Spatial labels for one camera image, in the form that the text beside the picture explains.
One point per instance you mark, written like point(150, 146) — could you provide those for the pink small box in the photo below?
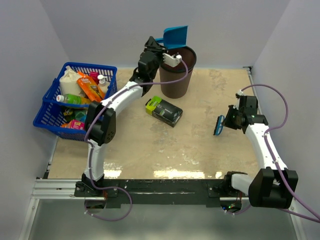
point(75, 125)

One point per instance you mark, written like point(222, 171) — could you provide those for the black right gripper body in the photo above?
point(232, 118)

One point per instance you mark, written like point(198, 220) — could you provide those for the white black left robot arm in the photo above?
point(100, 123)

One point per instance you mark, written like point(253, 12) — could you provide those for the blue plastic dustpan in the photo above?
point(174, 37)

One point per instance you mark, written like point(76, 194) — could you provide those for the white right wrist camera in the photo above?
point(238, 96)

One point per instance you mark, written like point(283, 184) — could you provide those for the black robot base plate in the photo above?
point(205, 192)

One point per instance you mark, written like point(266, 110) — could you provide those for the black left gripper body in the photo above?
point(158, 56)

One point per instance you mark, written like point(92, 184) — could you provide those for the blue plastic basket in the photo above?
point(51, 113)

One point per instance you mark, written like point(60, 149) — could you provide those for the white pump bottle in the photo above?
point(103, 83)

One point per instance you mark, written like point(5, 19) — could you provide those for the green drink bottle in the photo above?
point(72, 99)

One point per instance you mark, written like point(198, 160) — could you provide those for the brown waste bin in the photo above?
point(168, 74)

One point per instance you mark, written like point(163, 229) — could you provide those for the black green product box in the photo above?
point(163, 110)

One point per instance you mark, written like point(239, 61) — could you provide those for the orange snack packet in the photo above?
point(90, 88)

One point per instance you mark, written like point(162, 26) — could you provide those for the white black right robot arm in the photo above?
point(272, 185)

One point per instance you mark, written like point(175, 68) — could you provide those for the beige paper bag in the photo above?
point(68, 83)

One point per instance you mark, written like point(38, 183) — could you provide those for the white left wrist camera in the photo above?
point(171, 60)

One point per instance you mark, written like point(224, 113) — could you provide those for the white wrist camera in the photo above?
point(171, 60)
point(238, 96)

